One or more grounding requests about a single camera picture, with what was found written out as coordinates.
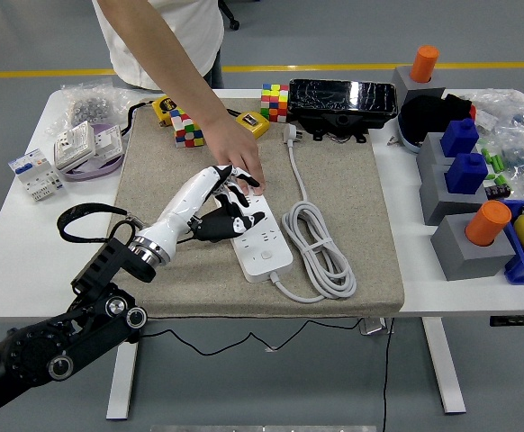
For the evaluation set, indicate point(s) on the white circuit breaker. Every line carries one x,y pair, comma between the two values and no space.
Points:
34,175

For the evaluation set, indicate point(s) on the person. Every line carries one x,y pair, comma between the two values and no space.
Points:
122,58

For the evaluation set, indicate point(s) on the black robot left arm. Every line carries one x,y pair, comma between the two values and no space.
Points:
109,265

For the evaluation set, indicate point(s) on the white table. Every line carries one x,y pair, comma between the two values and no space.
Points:
446,297

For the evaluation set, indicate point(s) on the small green cylinder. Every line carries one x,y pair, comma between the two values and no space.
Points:
485,153
502,165
493,162

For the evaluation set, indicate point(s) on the yellow tape measure square label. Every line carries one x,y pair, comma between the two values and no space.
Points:
255,123

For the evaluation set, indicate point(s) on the person's right forearm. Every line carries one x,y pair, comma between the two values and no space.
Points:
163,49

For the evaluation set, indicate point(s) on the small metal clip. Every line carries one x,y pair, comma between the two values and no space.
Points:
393,141

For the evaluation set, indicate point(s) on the black table control panel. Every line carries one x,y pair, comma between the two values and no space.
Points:
518,321

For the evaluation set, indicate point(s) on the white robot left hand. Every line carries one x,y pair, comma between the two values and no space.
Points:
181,202

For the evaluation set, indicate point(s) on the yellow tape measure round label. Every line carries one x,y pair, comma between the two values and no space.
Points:
164,108

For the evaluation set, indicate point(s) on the clear bag of metal nuts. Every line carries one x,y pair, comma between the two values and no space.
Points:
86,108

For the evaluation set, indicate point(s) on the multicolour puzzle cube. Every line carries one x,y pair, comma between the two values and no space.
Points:
274,103
185,135

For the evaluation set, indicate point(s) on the metal bracket under table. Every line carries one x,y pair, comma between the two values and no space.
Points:
374,326

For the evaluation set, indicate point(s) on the white wall switch panel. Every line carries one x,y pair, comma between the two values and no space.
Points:
108,140

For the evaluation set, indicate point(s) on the black office chair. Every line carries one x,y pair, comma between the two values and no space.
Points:
234,23

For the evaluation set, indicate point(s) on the white wall socket panel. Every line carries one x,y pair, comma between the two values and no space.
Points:
74,145

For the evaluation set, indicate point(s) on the clear bag of blue parts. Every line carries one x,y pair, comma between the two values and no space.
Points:
518,155
505,108

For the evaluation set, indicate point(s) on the white power strip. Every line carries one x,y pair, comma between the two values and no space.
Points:
280,252

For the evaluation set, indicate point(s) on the grey-brown mat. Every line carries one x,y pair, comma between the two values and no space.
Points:
343,180

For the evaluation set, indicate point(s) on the person's right hand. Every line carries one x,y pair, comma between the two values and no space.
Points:
235,144

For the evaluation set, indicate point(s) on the orange cylinder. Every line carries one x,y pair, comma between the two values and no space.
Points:
425,65
487,222

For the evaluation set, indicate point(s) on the grey square block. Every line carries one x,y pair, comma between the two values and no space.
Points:
428,153
403,83
437,198
460,261

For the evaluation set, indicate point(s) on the black power adapter plug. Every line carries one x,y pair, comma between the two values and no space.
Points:
226,211

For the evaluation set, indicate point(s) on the blue block with knob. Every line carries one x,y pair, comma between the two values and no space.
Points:
459,137
466,174

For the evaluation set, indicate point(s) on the black cracked glossy box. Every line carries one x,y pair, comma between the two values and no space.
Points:
334,96

